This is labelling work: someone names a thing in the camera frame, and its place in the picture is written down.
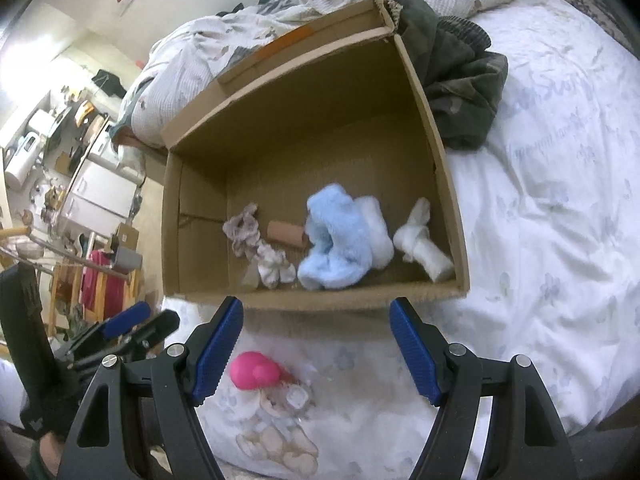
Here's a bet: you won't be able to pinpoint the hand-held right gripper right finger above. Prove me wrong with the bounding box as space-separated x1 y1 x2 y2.
389 296 578 480

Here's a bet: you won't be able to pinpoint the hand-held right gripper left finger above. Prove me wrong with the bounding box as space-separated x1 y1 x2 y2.
56 295 245 480

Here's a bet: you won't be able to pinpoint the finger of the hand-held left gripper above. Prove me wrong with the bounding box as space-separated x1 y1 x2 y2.
64 301 152 357
69 309 182 372

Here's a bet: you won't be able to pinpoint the cream floral scrunchie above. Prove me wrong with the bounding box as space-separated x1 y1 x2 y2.
250 240 298 290

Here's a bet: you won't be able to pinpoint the white knotted cloth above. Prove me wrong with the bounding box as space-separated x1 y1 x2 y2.
392 196 456 283

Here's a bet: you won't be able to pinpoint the beige lace scrunchie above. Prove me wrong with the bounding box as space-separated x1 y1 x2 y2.
222 202 261 261

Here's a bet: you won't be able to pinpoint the white fluffy sock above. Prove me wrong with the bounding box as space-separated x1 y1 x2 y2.
352 195 396 273

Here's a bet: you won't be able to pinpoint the tan stocking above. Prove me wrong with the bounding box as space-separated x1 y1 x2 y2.
266 221 310 248

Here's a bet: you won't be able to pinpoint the blue fluffy sock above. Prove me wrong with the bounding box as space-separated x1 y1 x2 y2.
297 183 378 291

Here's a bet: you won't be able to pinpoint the cardboard box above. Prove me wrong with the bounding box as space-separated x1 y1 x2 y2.
160 0 472 315

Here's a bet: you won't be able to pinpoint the pink bag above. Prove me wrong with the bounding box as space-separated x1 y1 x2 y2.
80 250 128 321

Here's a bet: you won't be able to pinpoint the wooden rack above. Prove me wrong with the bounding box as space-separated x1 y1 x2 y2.
0 225 143 336

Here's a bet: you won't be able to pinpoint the grey bin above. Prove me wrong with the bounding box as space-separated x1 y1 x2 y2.
111 245 145 276

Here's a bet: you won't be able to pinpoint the small doll in clear wrap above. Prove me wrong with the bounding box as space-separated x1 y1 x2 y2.
277 377 316 418

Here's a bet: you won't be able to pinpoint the white kitchen cabinets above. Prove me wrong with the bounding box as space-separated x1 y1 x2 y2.
55 125 143 246

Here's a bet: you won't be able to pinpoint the white kettle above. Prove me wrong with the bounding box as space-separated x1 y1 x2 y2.
4 130 43 191

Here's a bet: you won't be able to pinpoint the black hanging garment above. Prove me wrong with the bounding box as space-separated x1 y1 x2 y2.
91 68 128 98

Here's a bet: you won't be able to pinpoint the camouflage garment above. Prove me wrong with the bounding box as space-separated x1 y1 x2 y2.
367 0 510 151

